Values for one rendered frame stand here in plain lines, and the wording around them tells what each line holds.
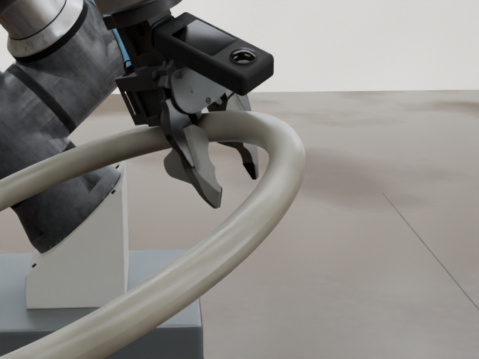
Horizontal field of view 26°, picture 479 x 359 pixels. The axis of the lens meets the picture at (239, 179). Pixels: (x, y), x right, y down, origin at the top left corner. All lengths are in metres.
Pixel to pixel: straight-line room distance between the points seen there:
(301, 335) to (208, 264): 3.13
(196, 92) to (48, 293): 0.78
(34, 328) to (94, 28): 0.49
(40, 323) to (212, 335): 2.19
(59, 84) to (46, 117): 0.06
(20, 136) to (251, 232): 1.00
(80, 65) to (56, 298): 0.38
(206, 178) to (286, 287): 3.31
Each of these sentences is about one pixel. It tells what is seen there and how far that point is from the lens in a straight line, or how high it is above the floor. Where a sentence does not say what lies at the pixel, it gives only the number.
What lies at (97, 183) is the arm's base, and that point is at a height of 1.05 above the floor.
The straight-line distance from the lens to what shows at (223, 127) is 0.98.
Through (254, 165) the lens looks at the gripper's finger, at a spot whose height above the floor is 1.22.
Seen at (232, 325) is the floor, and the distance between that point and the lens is 3.91.
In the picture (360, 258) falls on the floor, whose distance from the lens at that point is 4.69.
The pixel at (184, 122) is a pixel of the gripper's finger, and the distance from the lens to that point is 0.99.
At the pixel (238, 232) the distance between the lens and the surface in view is 0.72.
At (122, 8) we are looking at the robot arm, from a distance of 0.97.
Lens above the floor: 1.46
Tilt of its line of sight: 14 degrees down
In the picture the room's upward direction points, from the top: straight up
